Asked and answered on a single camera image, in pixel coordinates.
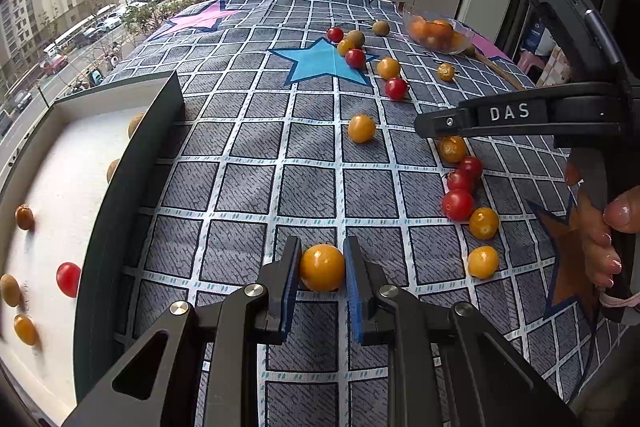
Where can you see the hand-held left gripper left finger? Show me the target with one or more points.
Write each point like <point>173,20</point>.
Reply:
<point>290,297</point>

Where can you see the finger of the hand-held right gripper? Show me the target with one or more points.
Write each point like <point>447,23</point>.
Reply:
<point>510,113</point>

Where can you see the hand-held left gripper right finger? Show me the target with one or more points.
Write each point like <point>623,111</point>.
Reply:
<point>352,297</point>

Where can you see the yellow cherry tomato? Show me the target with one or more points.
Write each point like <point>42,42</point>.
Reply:
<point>361,128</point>
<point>452,150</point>
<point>445,72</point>
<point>25,329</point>
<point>483,223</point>
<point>24,217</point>
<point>322,267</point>
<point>345,47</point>
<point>388,68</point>
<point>482,262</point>

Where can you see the clear glass bowl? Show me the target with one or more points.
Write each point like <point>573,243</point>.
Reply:
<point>411,13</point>

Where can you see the dark shallow box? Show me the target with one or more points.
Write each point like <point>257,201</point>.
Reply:
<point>125,207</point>

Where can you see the person's right forearm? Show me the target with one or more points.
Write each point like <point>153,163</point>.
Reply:
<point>612,372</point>

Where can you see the person's right hand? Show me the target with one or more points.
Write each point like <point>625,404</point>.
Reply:
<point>602,252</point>

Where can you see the pink plastic stool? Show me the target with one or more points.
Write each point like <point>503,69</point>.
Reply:
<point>530,61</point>

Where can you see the tall patterned gift box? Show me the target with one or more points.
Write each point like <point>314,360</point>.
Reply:
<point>556,67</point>

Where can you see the red cherry tomato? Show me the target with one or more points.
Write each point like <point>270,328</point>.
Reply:
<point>396,89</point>
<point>457,205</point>
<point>68,279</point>
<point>355,59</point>
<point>472,166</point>
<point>457,181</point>
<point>335,34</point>

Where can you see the brown kiwi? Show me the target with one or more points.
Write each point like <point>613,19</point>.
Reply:
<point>381,28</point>
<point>112,170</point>
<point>357,37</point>
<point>134,126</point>
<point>468,51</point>

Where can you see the white and blue shopping bag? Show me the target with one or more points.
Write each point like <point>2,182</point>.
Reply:
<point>532,32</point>

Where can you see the grey checked star tablecloth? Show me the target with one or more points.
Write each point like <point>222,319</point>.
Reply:
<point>240,177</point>

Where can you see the olive cherry tomato in tray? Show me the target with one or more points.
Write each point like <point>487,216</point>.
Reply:
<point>10,290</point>

